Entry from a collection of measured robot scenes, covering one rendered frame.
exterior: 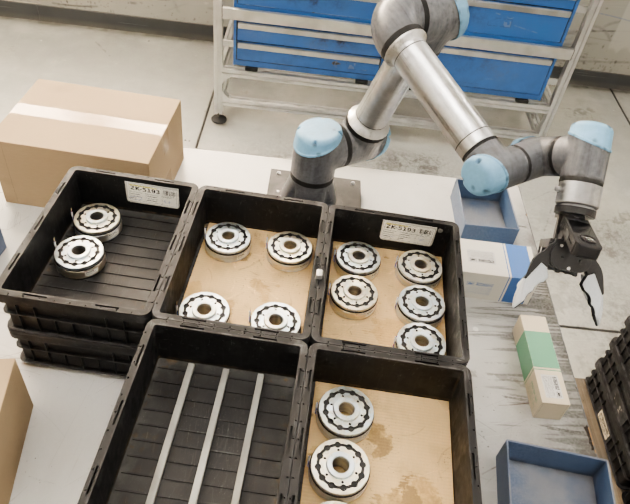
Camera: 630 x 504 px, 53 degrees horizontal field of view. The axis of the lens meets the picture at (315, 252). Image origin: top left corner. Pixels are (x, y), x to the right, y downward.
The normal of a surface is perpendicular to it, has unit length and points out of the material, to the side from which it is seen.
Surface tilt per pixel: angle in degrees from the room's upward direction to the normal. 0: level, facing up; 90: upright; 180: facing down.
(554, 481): 0
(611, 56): 90
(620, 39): 90
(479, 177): 87
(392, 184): 0
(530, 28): 90
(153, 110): 0
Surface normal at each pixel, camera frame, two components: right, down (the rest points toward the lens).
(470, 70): -0.05, 0.70
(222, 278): 0.10, -0.71
